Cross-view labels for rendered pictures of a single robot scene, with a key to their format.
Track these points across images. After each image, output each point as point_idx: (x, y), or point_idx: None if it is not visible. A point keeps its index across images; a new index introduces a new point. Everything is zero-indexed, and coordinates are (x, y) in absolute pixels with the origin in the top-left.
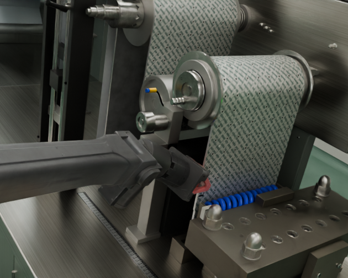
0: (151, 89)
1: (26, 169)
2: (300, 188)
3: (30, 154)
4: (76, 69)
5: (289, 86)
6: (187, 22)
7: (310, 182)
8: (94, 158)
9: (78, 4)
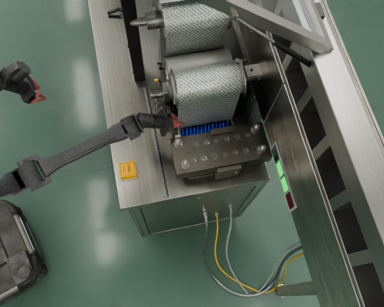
0: (155, 80)
1: (68, 162)
2: None
3: (71, 155)
4: (132, 41)
5: (229, 91)
6: (189, 31)
7: None
8: (100, 145)
9: (125, 17)
